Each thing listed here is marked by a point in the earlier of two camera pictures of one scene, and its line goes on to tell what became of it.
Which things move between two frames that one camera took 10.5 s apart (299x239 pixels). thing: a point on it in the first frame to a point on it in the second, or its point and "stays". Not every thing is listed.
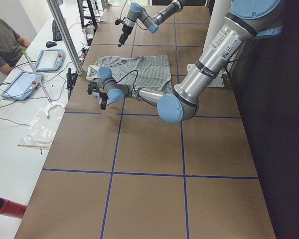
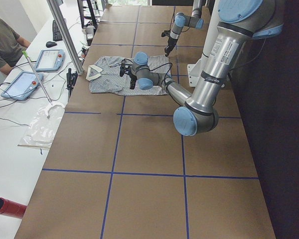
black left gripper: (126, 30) to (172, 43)
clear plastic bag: (43, 126) stays
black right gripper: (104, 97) to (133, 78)
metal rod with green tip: (25, 54) stays
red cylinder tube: (8, 207) stays
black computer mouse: (49, 44) stays
